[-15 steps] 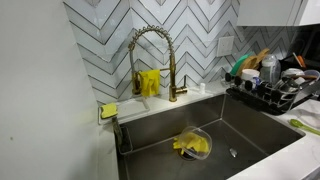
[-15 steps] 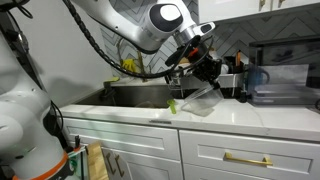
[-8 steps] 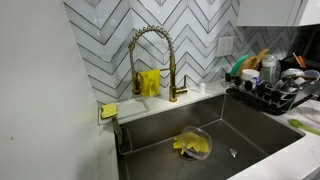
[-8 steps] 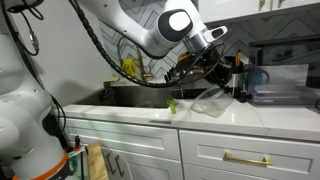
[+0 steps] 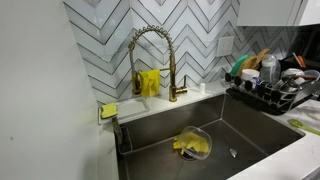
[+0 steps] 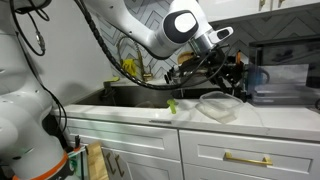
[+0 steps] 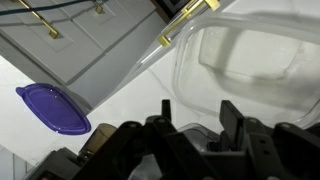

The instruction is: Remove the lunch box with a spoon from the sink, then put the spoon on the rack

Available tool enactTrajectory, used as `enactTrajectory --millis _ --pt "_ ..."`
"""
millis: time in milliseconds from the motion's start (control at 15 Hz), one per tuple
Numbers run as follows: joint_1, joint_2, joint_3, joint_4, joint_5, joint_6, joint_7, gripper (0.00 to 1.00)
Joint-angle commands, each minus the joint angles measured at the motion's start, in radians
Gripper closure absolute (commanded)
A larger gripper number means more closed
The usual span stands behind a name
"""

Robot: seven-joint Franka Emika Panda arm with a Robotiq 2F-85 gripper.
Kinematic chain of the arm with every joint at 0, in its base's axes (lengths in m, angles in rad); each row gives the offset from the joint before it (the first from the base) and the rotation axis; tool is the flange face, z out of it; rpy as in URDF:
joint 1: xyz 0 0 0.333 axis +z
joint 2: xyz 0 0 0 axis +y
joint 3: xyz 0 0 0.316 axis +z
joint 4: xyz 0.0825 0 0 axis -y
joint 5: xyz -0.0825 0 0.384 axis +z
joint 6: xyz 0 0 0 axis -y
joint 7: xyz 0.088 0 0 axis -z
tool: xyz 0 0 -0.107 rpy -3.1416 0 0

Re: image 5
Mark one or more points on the green plastic spoon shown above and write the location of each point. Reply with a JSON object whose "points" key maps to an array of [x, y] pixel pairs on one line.
{"points": [[295, 123]]}

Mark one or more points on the stainless steel sink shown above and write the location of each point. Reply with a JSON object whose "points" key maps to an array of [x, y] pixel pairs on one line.
{"points": [[160, 126]]}

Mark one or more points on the metal sink caddy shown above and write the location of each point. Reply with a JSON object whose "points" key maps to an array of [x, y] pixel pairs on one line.
{"points": [[122, 140]]}

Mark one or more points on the black sink drain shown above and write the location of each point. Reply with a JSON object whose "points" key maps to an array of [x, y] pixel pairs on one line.
{"points": [[185, 156]]}

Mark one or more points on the small silver sink fitting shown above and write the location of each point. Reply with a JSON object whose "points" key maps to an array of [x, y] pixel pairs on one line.
{"points": [[233, 152]]}

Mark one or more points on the black dish rack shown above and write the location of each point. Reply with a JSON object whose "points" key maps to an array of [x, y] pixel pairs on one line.
{"points": [[266, 103]]}

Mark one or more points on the yellow cloth on faucet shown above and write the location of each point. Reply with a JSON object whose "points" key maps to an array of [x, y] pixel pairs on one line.
{"points": [[150, 82]]}

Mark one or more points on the gold spring kitchen faucet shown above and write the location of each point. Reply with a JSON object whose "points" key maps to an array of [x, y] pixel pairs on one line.
{"points": [[171, 66]]}

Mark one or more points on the clear plastic sponge tray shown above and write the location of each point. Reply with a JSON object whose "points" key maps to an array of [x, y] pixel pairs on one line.
{"points": [[133, 106]]}

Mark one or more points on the yellow sponge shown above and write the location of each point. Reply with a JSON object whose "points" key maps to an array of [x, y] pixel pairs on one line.
{"points": [[109, 110]]}

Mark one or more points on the yellow rubber glove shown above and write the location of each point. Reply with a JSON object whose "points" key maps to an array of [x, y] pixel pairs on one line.
{"points": [[190, 141]]}

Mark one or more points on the green plate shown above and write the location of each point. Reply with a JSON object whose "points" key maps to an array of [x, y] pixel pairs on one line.
{"points": [[238, 63]]}

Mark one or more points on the wooden cutting board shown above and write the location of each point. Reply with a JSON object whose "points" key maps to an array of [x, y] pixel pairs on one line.
{"points": [[263, 55], [247, 63]]}

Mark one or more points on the white cup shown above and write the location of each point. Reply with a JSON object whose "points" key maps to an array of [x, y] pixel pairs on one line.
{"points": [[250, 74]]}

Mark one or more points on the clear plastic bottle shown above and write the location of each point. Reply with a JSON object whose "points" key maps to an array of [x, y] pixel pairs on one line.
{"points": [[270, 70]]}

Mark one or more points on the stainless steel bowl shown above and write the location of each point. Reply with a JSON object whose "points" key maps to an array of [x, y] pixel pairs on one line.
{"points": [[290, 85]]}

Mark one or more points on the white upper cabinet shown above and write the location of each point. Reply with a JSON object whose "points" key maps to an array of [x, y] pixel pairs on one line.
{"points": [[266, 11]]}

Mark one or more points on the white bowl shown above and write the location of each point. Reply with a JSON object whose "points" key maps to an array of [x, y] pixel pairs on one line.
{"points": [[293, 71]]}

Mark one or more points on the orange utensil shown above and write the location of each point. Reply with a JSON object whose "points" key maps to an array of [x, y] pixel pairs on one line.
{"points": [[301, 61]]}

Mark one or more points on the pale blue bowl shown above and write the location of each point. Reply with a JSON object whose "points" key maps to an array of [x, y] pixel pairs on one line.
{"points": [[313, 72]]}

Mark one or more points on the dark glass countertop appliance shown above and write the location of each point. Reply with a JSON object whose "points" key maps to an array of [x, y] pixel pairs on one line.
{"points": [[311, 41]]}

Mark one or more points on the white wall outlet plate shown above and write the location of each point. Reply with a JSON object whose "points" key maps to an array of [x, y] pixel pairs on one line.
{"points": [[225, 46]]}

